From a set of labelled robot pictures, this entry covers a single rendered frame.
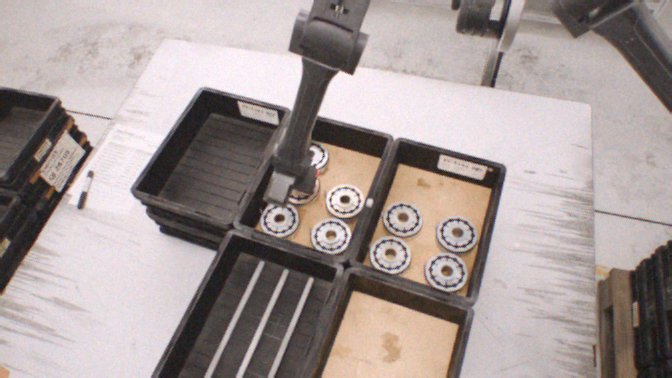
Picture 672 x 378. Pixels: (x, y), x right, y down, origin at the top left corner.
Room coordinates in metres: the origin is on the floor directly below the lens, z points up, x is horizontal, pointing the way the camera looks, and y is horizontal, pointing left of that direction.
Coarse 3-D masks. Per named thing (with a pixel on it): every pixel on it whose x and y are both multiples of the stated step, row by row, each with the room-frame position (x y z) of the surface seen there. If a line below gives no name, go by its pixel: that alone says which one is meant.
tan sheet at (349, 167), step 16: (336, 160) 0.82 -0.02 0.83; (352, 160) 0.82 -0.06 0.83; (368, 160) 0.81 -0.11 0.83; (320, 176) 0.77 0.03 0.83; (336, 176) 0.77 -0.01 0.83; (352, 176) 0.76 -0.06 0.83; (368, 176) 0.76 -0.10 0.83; (320, 192) 0.72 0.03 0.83; (304, 208) 0.67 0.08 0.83; (320, 208) 0.67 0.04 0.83; (304, 224) 0.62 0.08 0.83; (352, 224) 0.61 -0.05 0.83; (304, 240) 0.57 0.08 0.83
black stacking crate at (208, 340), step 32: (224, 256) 0.50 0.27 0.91; (256, 256) 0.54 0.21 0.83; (288, 256) 0.50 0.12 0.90; (224, 288) 0.46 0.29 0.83; (256, 288) 0.45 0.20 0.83; (288, 288) 0.44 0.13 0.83; (320, 288) 0.44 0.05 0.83; (192, 320) 0.35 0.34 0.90; (224, 320) 0.37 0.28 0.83; (256, 320) 0.37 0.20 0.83; (288, 320) 0.36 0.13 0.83; (192, 352) 0.30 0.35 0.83; (224, 352) 0.30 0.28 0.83; (256, 352) 0.29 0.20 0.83; (288, 352) 0.29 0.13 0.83
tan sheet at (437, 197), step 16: (400, 176) 0.75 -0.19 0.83; (416, 176) 0.75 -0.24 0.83; (432, 176) 0.74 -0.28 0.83; (400, 192) 0.70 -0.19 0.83; (416, 192) 0.70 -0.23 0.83; (432, 192) 0.69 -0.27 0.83; (448, 192) 0.69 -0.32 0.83; (464, 192) 0.68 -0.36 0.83; (480, 192) 0.68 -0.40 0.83; (384, 208) 0.65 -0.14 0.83; (432, 208) 0.64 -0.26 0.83; (448, 208) 0.64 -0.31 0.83; (464, 208) 0.63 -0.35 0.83; (480, 208) 0.63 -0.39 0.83; (432, 224) 0.59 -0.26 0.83; (480, 224) 0.58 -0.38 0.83; (416, 240) 0.55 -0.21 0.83; (432, 240) 0.55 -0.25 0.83; (368, 256) 0.52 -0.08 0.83; (416, 256) 0.51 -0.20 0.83; (464, 256) 0.50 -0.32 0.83; (416, 272) 0.46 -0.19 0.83; (448, 272) 0.46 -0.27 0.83; (464, 288) 0.41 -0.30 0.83
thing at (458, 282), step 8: (432, 256) 0.49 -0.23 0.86; (440, 256) 0.49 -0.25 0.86; (448, 256) 0.49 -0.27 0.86; (456, 256) 0.48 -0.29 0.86; (432, 264) 0.47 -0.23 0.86; (456, 264) 0.46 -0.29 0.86; (464, 264) 0.46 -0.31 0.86; (432, 272) 0.45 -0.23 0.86; (464, 272) 0.44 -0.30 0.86; (432, 280) 0.43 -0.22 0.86; (440, 280) 0.42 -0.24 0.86; (456, 280) 0.42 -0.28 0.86; (464, 280) 0.42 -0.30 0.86; (448, 288) 0.40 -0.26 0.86; (456, 288) 0.40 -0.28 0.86
